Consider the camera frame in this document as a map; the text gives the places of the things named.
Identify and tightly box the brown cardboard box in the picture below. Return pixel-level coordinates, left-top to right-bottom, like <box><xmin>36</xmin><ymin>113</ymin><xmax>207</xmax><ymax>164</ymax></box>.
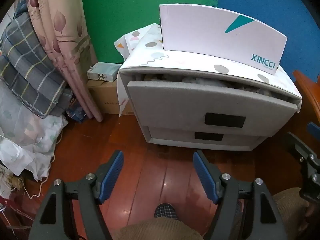
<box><xmin>87</xmin><ymin>80</ymin><xmax>134</xmax><ymax>117</ymax></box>

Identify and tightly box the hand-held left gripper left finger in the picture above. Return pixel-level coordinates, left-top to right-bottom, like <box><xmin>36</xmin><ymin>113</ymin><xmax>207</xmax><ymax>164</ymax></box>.
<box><xmin>29</xmin><ymin>150</ymin><xmax>124</xmax><ymax>240</ymax></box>

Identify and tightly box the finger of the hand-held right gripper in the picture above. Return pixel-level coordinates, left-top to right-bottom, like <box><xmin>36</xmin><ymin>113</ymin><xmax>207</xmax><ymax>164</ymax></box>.
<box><xmin>284</xmin><ymin>131</ymin><xmax>320</xmax><ymax>200</ymax></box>
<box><xmin>308</xmin><ymin>122</ymin><xmax>320</xmax><ymax>137</ymax></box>

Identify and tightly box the blue foam mat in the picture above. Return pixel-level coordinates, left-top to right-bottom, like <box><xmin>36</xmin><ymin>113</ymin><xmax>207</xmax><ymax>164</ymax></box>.
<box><xmin>212</xmin><ymin>0</ymin><xmax>320</xmax><ymax>80</ymax></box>

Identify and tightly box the grey lower drawer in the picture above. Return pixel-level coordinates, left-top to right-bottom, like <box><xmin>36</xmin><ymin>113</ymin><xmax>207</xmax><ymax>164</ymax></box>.
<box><xmin>149</xmin><ymin>126</ymin><xmax>273</xmax><ymax>144</ymax></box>

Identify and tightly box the person's leg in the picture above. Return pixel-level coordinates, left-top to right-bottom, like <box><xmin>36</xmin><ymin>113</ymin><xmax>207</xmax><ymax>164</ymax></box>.
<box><xmin>236</xmin><ymin>187</ymin><xmax>310</xmax><ymax>240</ymax></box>
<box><xmin>112</xmin><ymin>216</ymin><xmax>203</xmax><ymax>240</ymax></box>

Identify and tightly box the green foam mat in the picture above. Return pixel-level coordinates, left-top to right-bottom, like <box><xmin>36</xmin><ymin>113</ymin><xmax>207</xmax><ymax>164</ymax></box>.
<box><xmin>79</xmin><ymin>0</ymin><xmax>220</xmax><ymax>64</ymax></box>

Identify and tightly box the small teal white box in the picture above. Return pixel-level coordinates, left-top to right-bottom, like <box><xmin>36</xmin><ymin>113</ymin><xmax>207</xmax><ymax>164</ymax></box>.
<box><xmin>87</xmin><ymin>62</ymin><xmax>122</xmax><ymax>82</ymax></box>

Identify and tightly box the grey-fronted wooden drawer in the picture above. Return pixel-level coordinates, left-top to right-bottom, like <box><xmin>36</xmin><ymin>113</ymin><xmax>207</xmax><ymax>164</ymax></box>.
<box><xmin>127</xmin><ymin>74</ymin><xmax>299</xmax><ymax>137</ymax></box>

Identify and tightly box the person's left leg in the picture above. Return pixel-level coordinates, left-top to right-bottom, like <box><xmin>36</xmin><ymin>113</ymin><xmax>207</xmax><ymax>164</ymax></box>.
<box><xmin>112</xmin><ymin>216</ymin><xmax>203</xmax><ymax>240</ymax></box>

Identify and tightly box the blue packet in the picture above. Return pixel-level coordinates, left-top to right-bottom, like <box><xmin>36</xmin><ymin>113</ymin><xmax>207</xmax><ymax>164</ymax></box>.
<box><xmin>66</xmin><ymin>102</ymin><xmax>88</xmax><ymax>122</ymax></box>

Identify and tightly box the white cord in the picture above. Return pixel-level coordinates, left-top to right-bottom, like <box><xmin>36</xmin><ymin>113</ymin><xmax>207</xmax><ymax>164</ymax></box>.
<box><xmin>24</xmin><ymin>152</ymin><xmax>54</xmax><ymax>199</ymax></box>

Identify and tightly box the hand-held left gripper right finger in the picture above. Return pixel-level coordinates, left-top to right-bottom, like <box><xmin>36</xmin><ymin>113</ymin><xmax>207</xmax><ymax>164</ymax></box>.
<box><xmin>192</xmin><ymin>150</ymin><xmax>287</xmax><ymax>240</ymax></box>

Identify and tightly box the plaid slipper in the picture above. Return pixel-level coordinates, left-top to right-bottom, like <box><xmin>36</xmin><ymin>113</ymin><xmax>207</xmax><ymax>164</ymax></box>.
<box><xmin>154</xmin><ymin>202</ymin><xmax>179</xmax><ymax>222</ymax></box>

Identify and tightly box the orange-brown wooden furniture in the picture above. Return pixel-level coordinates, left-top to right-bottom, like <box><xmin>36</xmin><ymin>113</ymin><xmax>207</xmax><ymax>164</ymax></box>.
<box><xmin>292</xmin><ymin>70</ymin><xmax>320</xmax><ymax>120</ymax></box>

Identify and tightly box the person's right leg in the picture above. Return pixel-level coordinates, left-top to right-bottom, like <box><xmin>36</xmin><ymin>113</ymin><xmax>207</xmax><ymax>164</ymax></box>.
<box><xmin>236</xmin><ymin>187</ymin><xmax>310</xmax><ymax>240</ymax></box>

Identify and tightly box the white shoe box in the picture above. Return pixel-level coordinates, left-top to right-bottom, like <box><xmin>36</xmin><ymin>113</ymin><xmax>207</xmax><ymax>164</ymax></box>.
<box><xmin>159</xmin><ymin>4</ymin><xmax>288</xmax><ymax>75</ymax></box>

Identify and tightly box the grey plaid blanket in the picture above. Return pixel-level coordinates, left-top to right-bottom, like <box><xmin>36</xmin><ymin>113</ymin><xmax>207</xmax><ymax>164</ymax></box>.
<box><xmin>0</xmin><ymin>0</ymin><xmax>74</xmax><ymax>119</ymax></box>

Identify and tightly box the grey drawer cabinet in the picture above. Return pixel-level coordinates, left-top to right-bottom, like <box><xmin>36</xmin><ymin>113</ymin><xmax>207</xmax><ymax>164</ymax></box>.
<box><xmin>117</xmin><ymin>65</ymin><xmax>303</xmax><ymax>152</ymax></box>

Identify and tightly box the white floral sheer cloth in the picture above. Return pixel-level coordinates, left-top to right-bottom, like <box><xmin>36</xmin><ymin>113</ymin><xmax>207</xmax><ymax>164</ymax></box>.
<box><xmin>0</xmin><ymin>80</ymin><xmax>69</xmax><ymax>155</ymax></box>

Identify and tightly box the pink floral curtain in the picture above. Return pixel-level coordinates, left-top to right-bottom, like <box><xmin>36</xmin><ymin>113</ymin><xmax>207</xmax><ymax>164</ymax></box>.
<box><xmin>27</xmin><ymin>0</ymin><xmax>104</xmax><ymax>123</ymax></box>

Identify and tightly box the white plastic sheet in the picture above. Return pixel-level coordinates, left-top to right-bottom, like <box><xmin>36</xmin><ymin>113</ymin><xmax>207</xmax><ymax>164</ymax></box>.
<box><xmin>0</xmin><ymin>140</ymin><xmax>54</xmax><ymax>182</ymax></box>

